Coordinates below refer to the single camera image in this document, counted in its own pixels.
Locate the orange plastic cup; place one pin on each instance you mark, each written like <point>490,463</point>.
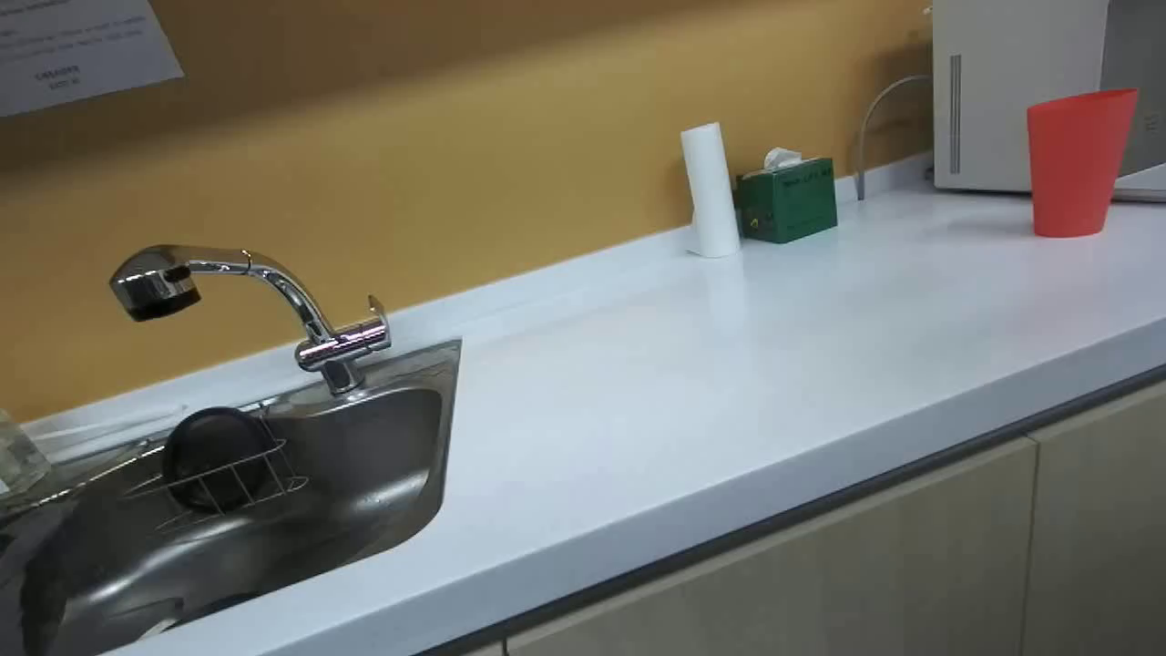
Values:
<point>1071,153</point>

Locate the white water tap dispenser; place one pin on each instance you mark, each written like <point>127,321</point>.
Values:
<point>993,61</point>

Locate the green tissue box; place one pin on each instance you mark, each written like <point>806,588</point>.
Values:
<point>789,198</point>

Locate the black sponge in sink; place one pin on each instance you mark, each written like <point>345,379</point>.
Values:
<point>216,460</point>

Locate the beige left cabinet door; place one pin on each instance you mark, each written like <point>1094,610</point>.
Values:
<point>929,566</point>

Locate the beige cabinet door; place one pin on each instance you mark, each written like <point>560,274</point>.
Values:
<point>929,566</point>
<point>1099,542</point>

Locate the chrome sink faucet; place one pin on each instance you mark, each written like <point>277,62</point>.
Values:
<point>160,282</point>

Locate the stainless steel sink basin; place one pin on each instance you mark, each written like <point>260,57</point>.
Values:
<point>88,568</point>

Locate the beige right cabinet door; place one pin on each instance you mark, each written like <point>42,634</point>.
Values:
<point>1099,542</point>

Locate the clear glass container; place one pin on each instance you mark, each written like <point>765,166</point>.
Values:
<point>18,460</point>

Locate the white paper notice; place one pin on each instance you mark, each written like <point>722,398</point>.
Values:
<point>61,53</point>

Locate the wire sink rack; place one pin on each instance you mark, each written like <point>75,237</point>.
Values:
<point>283,477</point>

